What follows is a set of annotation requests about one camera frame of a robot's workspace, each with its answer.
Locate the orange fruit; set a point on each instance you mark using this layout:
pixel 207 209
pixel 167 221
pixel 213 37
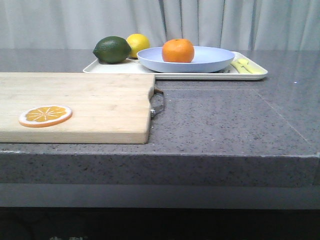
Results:
pixel 178 50

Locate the light blue plate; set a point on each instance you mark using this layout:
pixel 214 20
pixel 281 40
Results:
pixel 205 60

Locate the cream white tray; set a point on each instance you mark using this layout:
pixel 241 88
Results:
pixel 131 66

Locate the wooden cutting board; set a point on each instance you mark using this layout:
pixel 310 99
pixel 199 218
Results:
pixel 107 108

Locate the yellow lemon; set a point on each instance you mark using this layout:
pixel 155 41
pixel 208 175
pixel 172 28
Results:
pixel 137 42

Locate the green lime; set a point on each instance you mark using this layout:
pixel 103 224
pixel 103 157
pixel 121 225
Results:
pixel 112 50

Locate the orange slice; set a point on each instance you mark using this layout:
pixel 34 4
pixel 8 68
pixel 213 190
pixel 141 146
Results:
pixel 45 116

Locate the grey curtain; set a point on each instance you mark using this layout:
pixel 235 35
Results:
pixel 230 24

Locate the metal cutting board handle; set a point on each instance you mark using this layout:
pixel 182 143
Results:
pixel 157 102

